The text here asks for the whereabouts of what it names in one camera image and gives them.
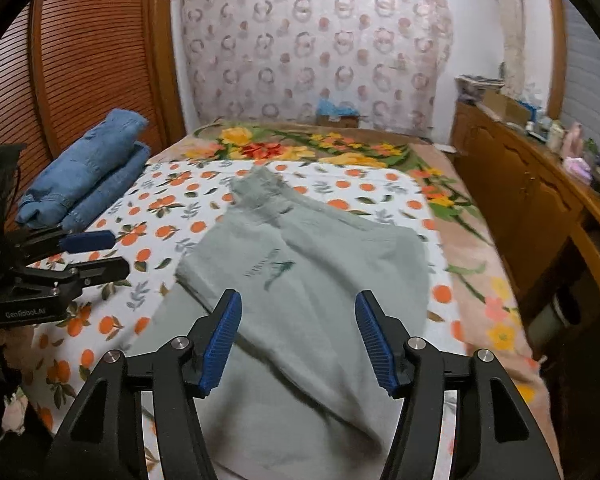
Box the floral plush blanket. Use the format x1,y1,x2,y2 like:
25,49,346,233
180,122,551,461

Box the pile of cloth items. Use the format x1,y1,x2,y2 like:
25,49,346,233
455,74,492,104

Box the grey-green pants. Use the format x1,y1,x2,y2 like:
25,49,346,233
147,165,428,480

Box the purple soft object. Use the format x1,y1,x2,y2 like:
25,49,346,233
564,156,594,184

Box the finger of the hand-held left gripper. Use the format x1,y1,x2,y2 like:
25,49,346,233
10,227,117,261
10,256,131,292

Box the folded blue jeans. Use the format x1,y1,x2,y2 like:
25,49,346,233
16,108,150,226
60,142,152,233

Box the blue plastic bag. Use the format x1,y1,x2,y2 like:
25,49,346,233
317,97,361,117

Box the brown louvered wooden wardrobe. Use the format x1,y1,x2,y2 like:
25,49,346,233
0,0,187,226

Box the beige hanging curtain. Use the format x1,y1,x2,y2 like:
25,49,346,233
497,0,532,92

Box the open cardboard box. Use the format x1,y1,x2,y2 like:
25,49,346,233
480,89,532,124

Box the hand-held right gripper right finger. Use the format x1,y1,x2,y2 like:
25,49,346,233
355,290,563,480

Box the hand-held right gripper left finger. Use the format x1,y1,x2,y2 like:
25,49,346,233
45,289,243,480

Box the wooden sideboard cabinet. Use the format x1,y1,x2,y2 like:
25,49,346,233
450,100,600,331

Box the pink plush toy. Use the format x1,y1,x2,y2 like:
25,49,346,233
562,122,587,157

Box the ring-patterned lace curtain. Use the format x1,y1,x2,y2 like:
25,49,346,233
172,0,456,137

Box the person's left hand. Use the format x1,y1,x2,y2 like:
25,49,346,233
0,324,32,350

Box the grey window shutter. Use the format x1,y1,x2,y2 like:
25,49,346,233
562,5,600,147

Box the orange-print white bed sheet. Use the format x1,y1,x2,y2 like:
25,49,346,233
20,160,476,480

